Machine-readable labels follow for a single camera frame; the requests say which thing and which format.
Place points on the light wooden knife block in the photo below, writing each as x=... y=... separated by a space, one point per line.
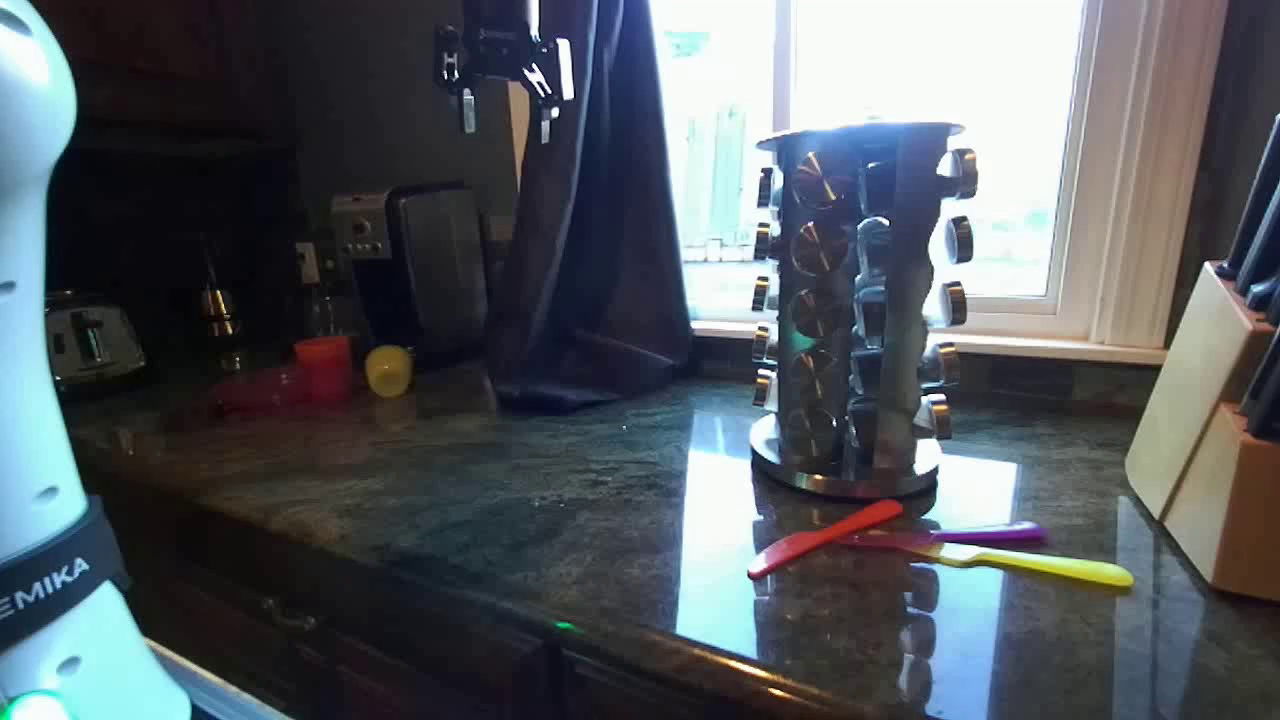
x=1203 y=425

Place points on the bottle with white label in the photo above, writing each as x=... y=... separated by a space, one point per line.
x=315 y=293

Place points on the silver toaster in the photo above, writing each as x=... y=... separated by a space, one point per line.
x=95 y=343

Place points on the steel rotating spice rack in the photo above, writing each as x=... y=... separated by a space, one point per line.
x=852 y=304

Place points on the yellow plastic cup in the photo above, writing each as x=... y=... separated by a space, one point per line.
x=388 y=371

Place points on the silver black coffee maker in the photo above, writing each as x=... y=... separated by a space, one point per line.
x=418 y=267

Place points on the dark navy curtain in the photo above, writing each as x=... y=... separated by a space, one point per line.
x=593 y=226

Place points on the red plastic cup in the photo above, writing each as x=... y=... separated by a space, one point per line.
x=326 y=371

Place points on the dark wood cabinet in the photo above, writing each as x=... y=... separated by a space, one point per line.
x=373 y=627

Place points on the red plastic knife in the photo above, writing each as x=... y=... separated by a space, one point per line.
x=827 y=536

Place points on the dark glass bottle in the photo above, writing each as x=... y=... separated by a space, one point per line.
x=220 y=312

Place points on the red plastic plate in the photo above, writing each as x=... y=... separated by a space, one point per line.
x=252 y=394

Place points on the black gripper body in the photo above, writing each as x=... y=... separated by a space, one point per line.
x=504 y=41

